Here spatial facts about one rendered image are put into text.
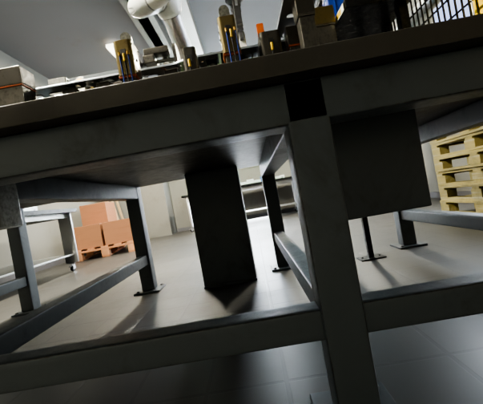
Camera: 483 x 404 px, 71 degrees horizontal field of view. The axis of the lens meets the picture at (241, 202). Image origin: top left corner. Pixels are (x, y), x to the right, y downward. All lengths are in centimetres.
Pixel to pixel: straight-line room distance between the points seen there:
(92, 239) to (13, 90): 417
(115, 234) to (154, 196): 227
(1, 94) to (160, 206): 613
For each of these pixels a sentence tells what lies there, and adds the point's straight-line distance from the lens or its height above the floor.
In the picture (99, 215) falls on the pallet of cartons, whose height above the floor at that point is 63.
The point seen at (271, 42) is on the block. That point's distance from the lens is 121.
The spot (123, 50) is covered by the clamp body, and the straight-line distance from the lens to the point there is 128.
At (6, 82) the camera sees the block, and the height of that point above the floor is 98.
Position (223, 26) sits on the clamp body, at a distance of 122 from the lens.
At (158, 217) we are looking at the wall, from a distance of 740.
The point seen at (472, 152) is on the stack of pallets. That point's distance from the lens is 321.
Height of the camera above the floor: 46
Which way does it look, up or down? level
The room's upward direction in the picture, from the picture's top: 10 degrees counter-clockwise
